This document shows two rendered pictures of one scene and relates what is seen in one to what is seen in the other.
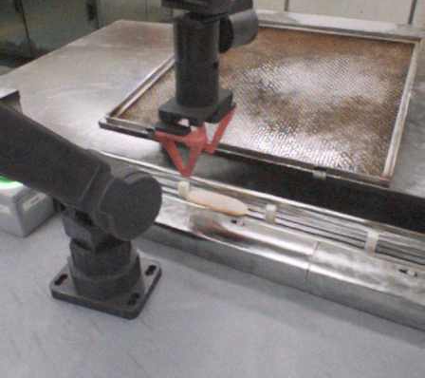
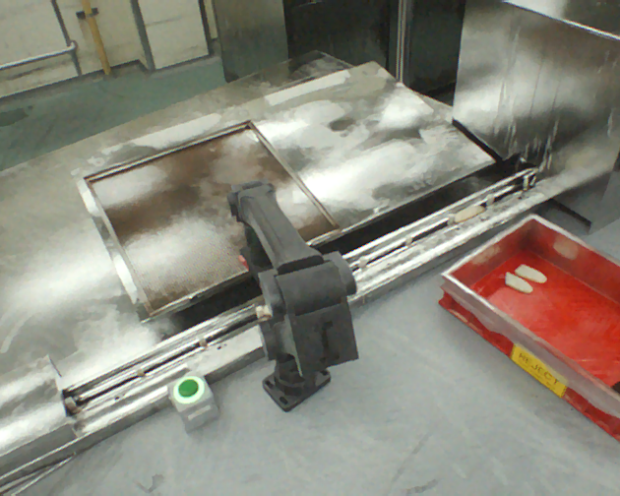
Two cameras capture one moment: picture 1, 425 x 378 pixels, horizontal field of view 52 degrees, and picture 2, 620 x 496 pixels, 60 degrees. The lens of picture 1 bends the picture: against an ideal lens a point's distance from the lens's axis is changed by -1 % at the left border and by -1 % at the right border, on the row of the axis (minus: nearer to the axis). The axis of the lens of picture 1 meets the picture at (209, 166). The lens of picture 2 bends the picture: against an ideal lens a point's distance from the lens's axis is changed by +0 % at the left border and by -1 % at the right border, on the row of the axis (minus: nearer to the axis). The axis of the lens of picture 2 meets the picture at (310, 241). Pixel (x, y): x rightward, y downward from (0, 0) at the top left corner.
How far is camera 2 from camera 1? 0.80 m
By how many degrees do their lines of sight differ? 43
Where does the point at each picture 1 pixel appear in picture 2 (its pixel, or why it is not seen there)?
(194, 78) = not seen: hidden behind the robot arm
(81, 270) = (299, 381)
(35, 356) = (326, 429)
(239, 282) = not seen: hidden behind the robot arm
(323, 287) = (371, 295)
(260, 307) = (359, 326)
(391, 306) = (398, 280)
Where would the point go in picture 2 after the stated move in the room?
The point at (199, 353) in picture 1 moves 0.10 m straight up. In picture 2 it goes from (368, 361) to (369, 331)
